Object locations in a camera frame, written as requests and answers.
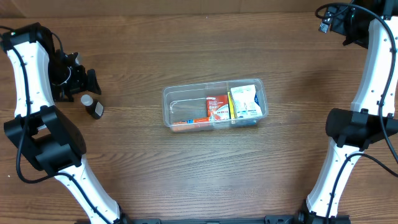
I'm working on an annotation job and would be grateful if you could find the dark brown medicine bottle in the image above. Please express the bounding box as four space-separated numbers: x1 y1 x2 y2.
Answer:
81 95 104 119

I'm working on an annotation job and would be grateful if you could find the orange tablet tube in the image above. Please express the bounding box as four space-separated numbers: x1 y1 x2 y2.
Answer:
170 117 211 132

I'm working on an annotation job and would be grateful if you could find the red white medicine box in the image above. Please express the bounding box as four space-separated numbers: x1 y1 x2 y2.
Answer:
206 95 230 121

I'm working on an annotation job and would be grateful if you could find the white blue medicine box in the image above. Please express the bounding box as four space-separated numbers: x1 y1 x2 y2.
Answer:
230 85 263 119

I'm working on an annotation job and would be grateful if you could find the blue yellow VapoDrops box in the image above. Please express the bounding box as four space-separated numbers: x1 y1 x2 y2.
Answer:
228 91 236 119

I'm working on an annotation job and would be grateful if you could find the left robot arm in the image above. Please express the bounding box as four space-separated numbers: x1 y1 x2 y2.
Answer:
1 23 130 223

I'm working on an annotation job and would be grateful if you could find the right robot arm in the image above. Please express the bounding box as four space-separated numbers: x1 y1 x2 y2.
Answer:
291 0 397 223

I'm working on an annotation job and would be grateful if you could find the clear plastic container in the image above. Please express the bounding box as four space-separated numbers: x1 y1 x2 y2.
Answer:
162 78 269 131

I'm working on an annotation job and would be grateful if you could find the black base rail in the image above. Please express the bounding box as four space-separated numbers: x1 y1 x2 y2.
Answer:
127 213 351 224

